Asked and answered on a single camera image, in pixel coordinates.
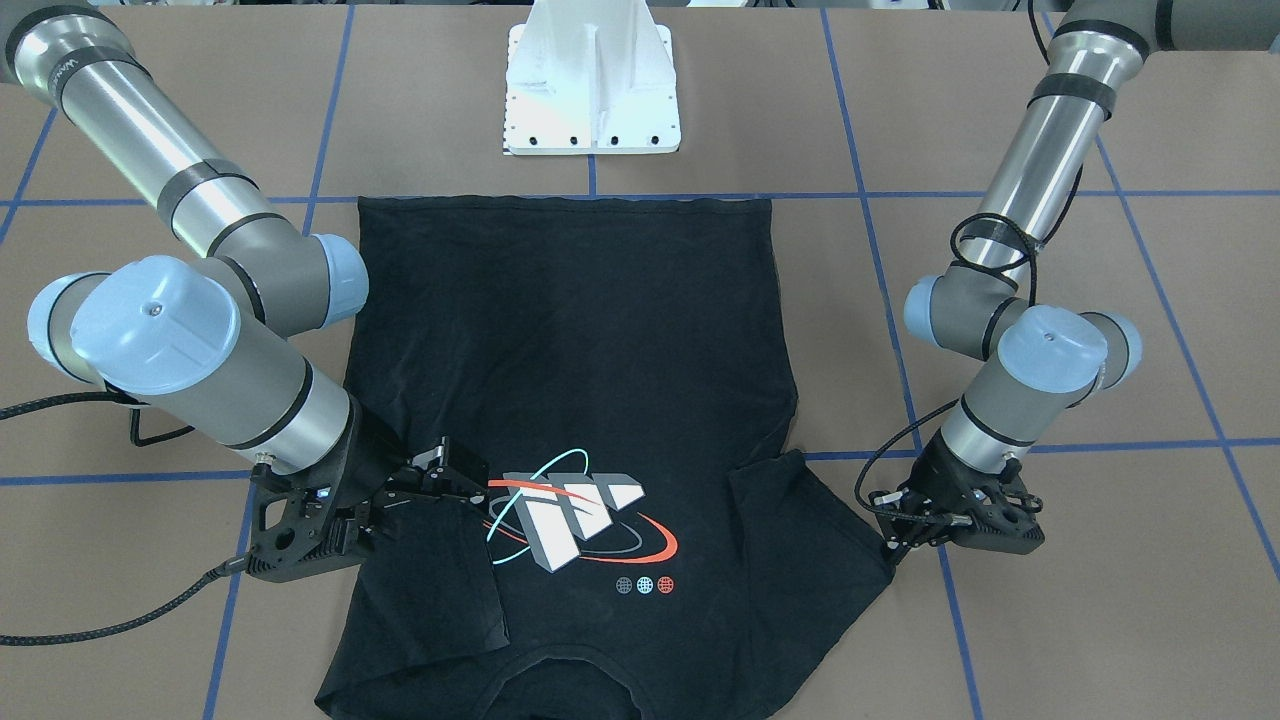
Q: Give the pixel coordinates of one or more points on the black printed t-shirt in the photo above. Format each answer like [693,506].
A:
[651,550]

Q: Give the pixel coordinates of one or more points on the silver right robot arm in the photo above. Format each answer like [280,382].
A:
[209,342]

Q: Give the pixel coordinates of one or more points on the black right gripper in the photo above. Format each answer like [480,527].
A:
[372,447]

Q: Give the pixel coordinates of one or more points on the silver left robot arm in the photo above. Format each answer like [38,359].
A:
[1036,360]

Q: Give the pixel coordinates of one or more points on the white central pedestal column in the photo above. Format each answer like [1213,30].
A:
[591,77]

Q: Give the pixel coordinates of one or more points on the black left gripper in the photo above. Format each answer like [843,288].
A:
[938,468]

